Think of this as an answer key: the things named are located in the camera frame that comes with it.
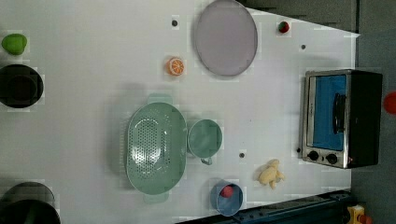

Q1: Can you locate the yellow red clamp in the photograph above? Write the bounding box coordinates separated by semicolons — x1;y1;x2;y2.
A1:
347;204;373;224

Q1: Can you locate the green cup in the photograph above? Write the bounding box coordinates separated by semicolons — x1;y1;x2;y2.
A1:
187;119;223;165

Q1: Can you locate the yellow banana bunch toy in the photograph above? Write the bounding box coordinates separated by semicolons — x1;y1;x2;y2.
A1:
258;160;285;189

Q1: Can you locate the black pot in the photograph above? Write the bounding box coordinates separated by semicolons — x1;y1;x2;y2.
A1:
0;182;62;224

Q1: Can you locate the red ketchup bottle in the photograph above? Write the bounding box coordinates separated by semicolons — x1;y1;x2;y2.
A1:
383;91;396;115

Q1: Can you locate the orange slice toy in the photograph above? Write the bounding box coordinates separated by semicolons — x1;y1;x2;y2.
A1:
165;57;185;77

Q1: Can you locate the blue cup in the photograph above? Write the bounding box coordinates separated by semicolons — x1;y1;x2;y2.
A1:
209;180;244;217

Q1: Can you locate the silver black toaster oven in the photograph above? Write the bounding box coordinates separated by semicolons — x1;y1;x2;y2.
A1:
302;69;383;169

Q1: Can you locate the red ball toy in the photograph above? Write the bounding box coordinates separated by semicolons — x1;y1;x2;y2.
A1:
220;185;233;198

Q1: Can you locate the round lilac plate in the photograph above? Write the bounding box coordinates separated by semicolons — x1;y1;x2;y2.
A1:
194;0;258;76

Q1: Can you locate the black round bowl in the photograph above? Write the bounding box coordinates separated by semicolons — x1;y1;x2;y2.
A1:
0;64;44;108

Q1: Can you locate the strawberry toy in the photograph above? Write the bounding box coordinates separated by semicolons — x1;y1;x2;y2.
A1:
278;21;290;34

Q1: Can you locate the green oval colander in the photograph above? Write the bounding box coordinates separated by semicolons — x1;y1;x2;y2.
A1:
125;93;188;203

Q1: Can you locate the green pepper toy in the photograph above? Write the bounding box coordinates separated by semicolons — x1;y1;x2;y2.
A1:
1;34;27;55

